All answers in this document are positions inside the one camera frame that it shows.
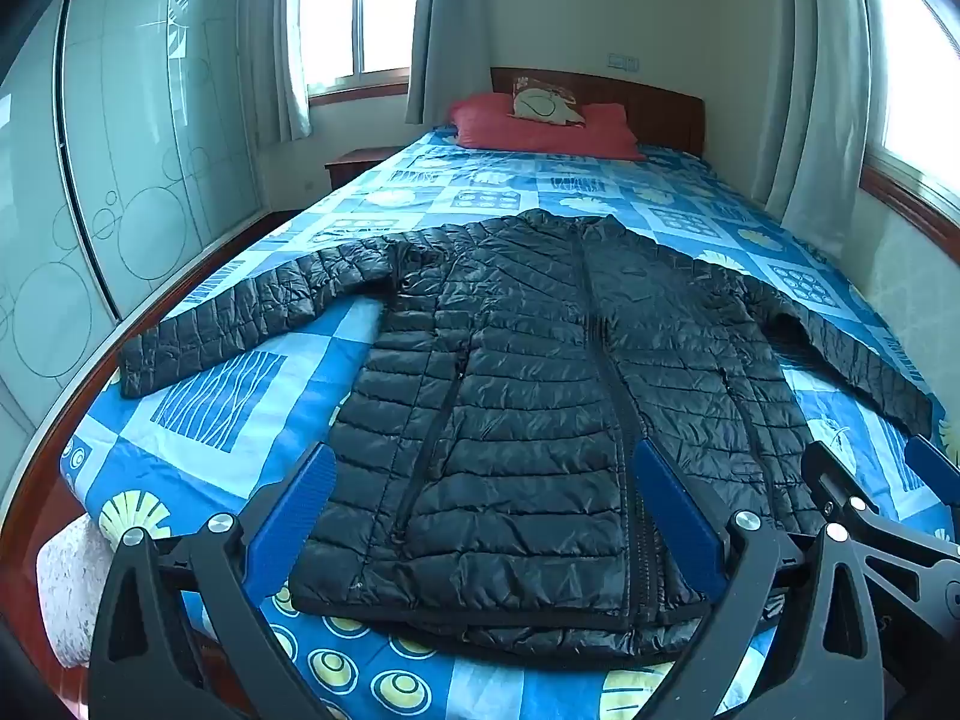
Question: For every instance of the white fuzzy cloth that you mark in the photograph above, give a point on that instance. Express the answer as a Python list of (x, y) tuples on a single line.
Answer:
[(71, 592)]

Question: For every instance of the red pillow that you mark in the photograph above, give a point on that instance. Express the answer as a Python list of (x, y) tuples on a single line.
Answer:
[(495, 127)]

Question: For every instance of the wooden nightstand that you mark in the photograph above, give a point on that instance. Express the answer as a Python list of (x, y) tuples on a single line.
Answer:
[(356, 165)]

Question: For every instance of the wooden headboard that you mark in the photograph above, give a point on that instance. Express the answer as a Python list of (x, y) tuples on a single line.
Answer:
[(660, 109)]

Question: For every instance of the white curtain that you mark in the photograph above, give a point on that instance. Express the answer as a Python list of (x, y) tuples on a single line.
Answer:
[(844, 127), (289, 90)]

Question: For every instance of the glass sliding door wardrobe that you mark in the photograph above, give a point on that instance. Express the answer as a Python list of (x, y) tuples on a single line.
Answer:
[(150, 165)]

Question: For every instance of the window with white frame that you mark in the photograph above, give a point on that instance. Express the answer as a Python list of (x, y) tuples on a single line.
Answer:
[(375, 7)]

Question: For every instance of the blue patterned bedsheet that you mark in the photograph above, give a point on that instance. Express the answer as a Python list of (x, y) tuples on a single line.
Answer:
[(480, 195)]

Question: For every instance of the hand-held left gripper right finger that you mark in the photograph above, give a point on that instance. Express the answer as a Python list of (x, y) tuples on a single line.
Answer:
[(675, 517)]

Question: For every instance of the window with wooden sill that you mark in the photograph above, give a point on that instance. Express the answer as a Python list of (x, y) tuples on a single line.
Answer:
[(915, 90)]

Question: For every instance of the white printed cushion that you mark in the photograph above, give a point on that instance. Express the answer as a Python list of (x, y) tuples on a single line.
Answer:
[(540, 106)]

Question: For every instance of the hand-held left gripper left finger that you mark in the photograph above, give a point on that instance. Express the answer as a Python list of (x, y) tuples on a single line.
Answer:
[(292, 525)]

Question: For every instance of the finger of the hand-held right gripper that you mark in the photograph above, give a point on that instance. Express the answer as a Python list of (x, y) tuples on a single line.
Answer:
[(934, 459), (847, 487)]

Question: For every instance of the black puffer jacket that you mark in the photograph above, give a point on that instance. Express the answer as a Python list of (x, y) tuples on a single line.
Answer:
[(525, 390)]

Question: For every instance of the white wall socket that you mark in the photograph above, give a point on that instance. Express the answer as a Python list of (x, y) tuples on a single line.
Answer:
[(622, 61)]

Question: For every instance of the grey curtain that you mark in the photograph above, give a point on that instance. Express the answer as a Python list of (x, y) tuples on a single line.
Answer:
[(450, 30), (784, 127)]

